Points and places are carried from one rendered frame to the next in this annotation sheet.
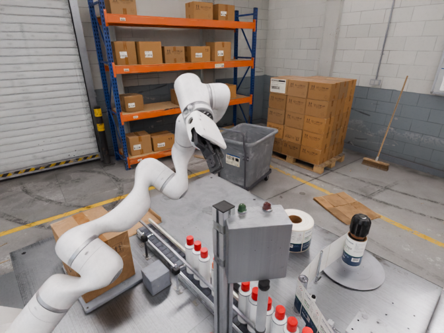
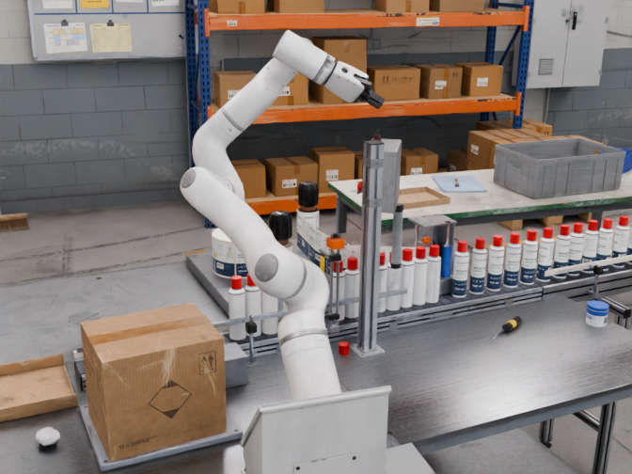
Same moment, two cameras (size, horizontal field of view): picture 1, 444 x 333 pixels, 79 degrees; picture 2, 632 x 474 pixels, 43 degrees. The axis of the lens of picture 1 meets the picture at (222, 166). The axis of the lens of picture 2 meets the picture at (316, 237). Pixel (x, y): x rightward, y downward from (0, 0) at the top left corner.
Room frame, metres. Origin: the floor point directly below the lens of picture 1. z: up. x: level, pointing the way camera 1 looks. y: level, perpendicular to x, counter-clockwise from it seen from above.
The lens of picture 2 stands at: (0.08, 2.23, 2.00)
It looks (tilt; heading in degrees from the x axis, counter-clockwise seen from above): 19 degrees down; 287
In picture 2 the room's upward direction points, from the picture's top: 1 degrees clockwise
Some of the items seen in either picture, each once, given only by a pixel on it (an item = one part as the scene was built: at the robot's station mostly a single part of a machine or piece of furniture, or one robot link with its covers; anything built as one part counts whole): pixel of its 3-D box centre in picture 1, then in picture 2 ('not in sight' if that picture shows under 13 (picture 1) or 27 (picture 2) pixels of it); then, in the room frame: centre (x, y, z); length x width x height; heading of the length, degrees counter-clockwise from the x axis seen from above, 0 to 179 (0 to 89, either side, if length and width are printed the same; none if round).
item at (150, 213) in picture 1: (132, 217); (15, 388); (1.47, 0.59, 0.85); 0.30 x 0.26 x 0.04; 43
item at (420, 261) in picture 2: not in sight; (418, 276); (0.50, -0.30, 0.98); 0.05 x 0.05 x 0.20
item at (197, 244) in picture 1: (198, 259); (252, 305); (0.95, 0.11, 0.98); 0.05 x 0.05 x 0.20
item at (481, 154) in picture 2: not in sight; (519, 169); (0.43, -4.64, 0.32); 1.20 x 0.83 x 0.64; 125
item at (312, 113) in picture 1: (306, 120); not in sight; (4.55, -1.47, 0.70); 1.20 x 0.82 x 1.39; 42
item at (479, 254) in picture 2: not in sight; (478, 265); (0.32, -0.46, 0.98); 0.05 x 0.05 x 0.20
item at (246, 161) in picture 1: (244, 154); not in sight; (3.50, -0.32, 0.48); 0.89 x 0.63 x 0.96; 145
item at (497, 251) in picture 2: not in sight; (496, 262); (0.27, -0.51, 0.98); 0.05 x 0.05 x 0.20
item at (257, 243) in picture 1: (254, 242); (381, 175); (0.60, -0.09, 1.38); 0.17 x 0.10 x 0.19; 98
